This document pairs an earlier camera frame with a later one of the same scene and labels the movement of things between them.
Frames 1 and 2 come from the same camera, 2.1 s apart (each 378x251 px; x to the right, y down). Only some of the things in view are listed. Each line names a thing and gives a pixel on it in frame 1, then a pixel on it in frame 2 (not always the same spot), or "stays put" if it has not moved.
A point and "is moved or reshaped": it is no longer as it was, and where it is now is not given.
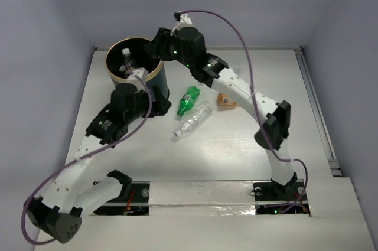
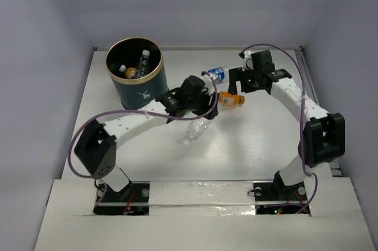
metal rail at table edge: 335,168 stays put
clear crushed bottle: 128,62 -> 143,64
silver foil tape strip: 230,198 stays put
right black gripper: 163,41 -> 237,74
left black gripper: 160,102 -> 208,104
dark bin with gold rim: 142,58 stays put
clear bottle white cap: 194,118 is moved or reshaped
